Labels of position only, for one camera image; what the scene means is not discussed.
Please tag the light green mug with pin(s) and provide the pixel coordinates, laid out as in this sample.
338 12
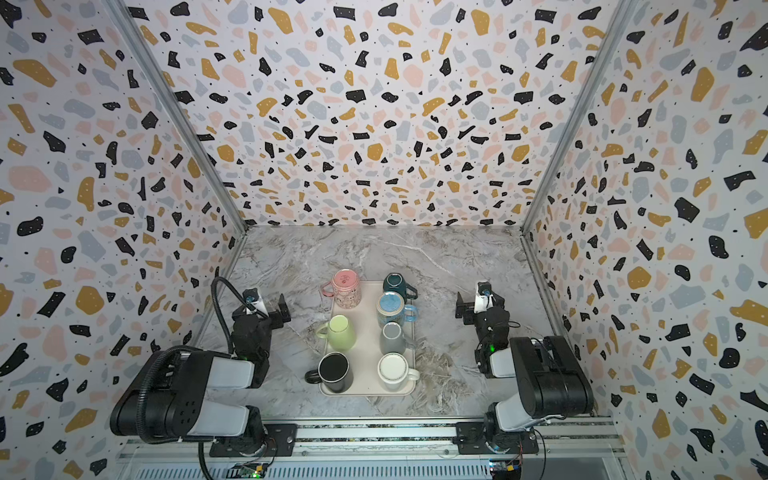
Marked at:
338 333

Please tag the left aluminium corner post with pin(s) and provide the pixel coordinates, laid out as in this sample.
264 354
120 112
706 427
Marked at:
121 18

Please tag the aluminium corner post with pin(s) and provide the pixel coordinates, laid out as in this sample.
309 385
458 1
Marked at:
616 26
121 18

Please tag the light blue butterfly mug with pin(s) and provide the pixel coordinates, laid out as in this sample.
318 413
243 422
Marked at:
391 307

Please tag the right circuit board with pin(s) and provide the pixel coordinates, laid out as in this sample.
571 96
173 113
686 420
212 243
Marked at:
505 469

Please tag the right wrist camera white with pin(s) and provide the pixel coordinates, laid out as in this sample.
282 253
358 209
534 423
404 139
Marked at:
483 297

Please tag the black mug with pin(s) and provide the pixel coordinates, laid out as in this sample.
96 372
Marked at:
334 371

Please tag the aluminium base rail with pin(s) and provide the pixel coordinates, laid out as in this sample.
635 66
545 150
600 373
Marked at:
387 448

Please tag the dark green mug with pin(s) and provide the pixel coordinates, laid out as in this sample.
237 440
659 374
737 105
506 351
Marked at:
395 282

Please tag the white mug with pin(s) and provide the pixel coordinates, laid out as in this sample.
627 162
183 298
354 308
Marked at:
394 372

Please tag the grey mug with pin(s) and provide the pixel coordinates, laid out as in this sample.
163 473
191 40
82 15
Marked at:
393 339

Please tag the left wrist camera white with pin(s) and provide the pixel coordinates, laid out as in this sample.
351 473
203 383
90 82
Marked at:
254 304

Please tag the right aluminium corner post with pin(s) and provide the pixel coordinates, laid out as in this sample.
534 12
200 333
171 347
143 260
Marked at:
616 26

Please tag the left green circuit board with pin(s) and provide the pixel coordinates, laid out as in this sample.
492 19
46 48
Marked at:
251 470

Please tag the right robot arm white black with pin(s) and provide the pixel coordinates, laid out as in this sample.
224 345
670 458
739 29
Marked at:
551 385

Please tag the cream rectangular tray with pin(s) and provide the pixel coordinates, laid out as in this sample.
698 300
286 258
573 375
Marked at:
365 354

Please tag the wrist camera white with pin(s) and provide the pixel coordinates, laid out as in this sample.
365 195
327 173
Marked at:
254 304
483 297

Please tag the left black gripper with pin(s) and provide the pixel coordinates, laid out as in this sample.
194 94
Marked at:
264 318

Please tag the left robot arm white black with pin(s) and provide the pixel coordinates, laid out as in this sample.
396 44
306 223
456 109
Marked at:
166 401

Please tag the pink patterned mug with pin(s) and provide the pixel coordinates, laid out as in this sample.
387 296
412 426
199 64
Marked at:
344 288

